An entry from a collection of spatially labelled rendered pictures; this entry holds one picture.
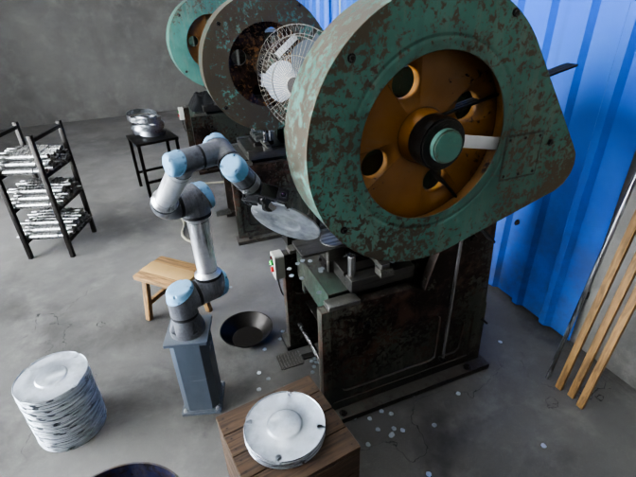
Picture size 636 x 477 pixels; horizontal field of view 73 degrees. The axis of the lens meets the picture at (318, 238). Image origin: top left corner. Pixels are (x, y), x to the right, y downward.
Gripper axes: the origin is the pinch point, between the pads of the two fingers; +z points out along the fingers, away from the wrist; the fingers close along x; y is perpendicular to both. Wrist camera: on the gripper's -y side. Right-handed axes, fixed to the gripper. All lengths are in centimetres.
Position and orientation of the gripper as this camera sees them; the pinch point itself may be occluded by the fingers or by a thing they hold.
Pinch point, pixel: (275, 206)
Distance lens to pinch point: 160.8
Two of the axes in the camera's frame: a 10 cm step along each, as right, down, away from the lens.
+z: 2.4, 2.8, 9.3
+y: -9.5, -1.3, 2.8
